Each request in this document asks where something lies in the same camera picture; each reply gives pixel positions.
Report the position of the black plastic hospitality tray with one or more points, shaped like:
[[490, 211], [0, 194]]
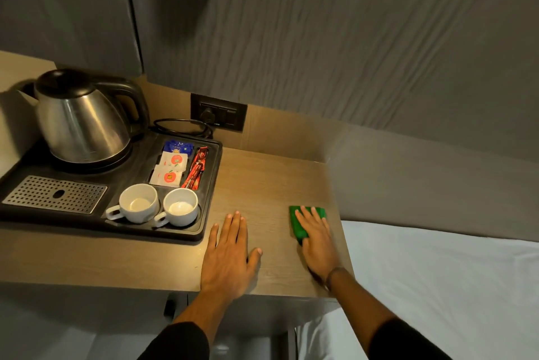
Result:
[[126, 170]]

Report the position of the person's left forearm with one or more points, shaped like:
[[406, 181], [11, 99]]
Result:
[[191, 330]]

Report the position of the red stick sachet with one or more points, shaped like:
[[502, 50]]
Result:
[[201, 159], [191, 176]]

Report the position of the white sachet with red print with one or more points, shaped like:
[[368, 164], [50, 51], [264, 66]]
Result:
[[173, 160], [166, 176]]

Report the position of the black power plug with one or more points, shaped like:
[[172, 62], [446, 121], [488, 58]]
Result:
[[207, 114]]

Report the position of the person's left thumb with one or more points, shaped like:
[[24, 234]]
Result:
[[255, 260]]

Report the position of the white bed sheet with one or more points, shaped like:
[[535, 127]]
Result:
[[433, 288]]

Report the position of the grey padded headboard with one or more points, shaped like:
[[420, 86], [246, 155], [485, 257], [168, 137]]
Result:
[[433, 187]]

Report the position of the stainless steel electric kettle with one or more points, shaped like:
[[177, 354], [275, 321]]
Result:
[[80, 119]]

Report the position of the black wall socket plate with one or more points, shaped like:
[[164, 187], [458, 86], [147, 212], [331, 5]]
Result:
[[225, 113]]

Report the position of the person's right hand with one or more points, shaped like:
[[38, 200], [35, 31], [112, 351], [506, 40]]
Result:
[[318, 248]]

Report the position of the white ceramic cup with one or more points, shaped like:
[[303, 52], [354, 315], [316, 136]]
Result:
[[180, 207], [137, 203]]

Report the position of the person's right forearm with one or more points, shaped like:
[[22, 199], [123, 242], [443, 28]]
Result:
[[372, 315]]

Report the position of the person's left hand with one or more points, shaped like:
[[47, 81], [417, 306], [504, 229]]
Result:
[[225, 265]]

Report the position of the person's left little finger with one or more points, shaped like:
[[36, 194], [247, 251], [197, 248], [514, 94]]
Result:
[[213, 237]]

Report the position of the green scrub sponge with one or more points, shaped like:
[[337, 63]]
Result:
[[298, 223]]

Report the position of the person's right middle finger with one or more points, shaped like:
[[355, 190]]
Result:
[[315, 218]]

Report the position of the person's left middle finger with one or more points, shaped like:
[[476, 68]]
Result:
[[236, 229]]

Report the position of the perforated metal drip grate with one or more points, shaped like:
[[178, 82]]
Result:
[[54, 194]]

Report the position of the blue sachet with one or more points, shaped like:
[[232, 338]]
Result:
[[178, 147]]

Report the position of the black kettle base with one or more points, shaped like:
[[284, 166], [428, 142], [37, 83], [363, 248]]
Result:
[[99, 163]]

